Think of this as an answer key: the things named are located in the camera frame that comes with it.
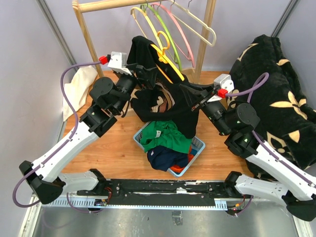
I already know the green t shirt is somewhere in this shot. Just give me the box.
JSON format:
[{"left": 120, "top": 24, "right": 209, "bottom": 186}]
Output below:
[{"left": 140, "top": 120, "right": 192, "bottom": 154}]

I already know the navy blue t shirt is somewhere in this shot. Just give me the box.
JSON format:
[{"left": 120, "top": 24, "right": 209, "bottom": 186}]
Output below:
[{"left": 147, "top": 146, "right": 176, "bottom": 172}]

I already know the lime green hanger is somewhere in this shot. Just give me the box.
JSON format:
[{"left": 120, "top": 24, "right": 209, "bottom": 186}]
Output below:
[{"left": 140, "top": 4, "right": 182, "bottom": 71}]

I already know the purple cable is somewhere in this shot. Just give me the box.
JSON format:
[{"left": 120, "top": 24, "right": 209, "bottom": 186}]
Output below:
[
  {"left": 226, "top": 72, "right": 316, "bottom": 218},
  {"left": 12, "top": 61, "right": 109, "bottom": 214}
]

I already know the wooden clothes rack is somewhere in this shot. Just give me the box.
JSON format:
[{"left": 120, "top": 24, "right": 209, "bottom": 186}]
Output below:
[{"left": 72, "top": 0, "right": 217, "bottom": 83}]

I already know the aluminium rail frame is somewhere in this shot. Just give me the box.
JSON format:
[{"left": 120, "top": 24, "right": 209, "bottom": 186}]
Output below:
[{"left": 19, "top": 179, "right": 316, "bottom": 237}]

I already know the black floral blanket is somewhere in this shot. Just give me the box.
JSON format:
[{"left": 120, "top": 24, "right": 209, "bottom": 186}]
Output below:
[{"left": 229, "top": 35, "right": 316, "bottom": 170}]

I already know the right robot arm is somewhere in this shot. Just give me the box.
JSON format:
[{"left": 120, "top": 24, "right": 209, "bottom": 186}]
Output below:
[{"left": 180, "top": 84, "right": 316, "bottom": 222}]

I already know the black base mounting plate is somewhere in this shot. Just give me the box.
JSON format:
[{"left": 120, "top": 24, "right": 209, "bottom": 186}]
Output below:
[{"left": 77, "top": 179, "right": 243, "bottom": 207}]

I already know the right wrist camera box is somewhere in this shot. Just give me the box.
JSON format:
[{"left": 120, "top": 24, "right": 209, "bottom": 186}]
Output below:
[{"left": 207, "top": 74, "right": 235, "bottom": 102}]

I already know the pale yellow hanger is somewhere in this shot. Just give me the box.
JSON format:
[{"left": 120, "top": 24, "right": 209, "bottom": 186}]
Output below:
[{"left": 130, "top": 6, "right": 162, "bottom": 49}]

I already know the orange t shirt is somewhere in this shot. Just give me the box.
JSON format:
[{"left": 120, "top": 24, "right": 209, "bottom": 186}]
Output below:
[{"left": 170, "top": 147, "right": 194, "bottom": 173}]

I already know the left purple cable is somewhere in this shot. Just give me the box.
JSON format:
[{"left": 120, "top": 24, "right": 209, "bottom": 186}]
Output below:
[{"left": 12, "top": 61, "right": 109, "bottom": 214}]

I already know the cream white cloth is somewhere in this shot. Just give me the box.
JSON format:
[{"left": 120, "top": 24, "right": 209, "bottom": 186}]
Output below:
[{"left": 64, "top": 66, "right": 97, "bottom": 112}]

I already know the pink plastic hanger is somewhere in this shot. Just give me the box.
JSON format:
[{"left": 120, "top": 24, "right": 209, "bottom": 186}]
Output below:
[{"left": 151, "top": 2, "right": 196, "bottom": 68}]

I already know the black printed t shirt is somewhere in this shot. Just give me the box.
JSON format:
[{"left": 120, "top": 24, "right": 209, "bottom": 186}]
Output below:
[{"left": 127, "top": 36, "right": 199, "bottom": 139}]

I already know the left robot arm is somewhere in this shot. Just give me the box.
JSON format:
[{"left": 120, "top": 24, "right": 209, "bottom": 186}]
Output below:
[{"left": 19, "top": 64, "right": 158, "bottom": 204}]

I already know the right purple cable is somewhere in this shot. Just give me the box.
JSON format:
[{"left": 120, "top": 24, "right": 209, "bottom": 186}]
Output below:
[{"left": 226, "top": 72, "right": 316, "bottom": 218}]

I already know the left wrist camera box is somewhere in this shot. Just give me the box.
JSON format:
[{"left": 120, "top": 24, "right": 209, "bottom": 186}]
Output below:
[{"left": 99, "top": 51, "right": 132, "bottom": 75}]

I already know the white plastic hanger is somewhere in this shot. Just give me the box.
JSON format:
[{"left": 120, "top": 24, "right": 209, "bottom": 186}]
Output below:
[{"left": 170, "top": 0, "right": 217, "bottom": 47}]

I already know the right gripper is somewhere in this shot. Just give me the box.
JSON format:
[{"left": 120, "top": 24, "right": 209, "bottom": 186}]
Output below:
[{"left": 180, "top": 81, "right": 232, "bottom": 136}]

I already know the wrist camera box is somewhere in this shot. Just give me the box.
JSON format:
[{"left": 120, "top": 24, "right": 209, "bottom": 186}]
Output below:
[
  {"left": 99, "top": 51, "right": 132, "bottom": 75},
  {"left": 207, "top": 74, "right": 235, "bottom": 102}
]

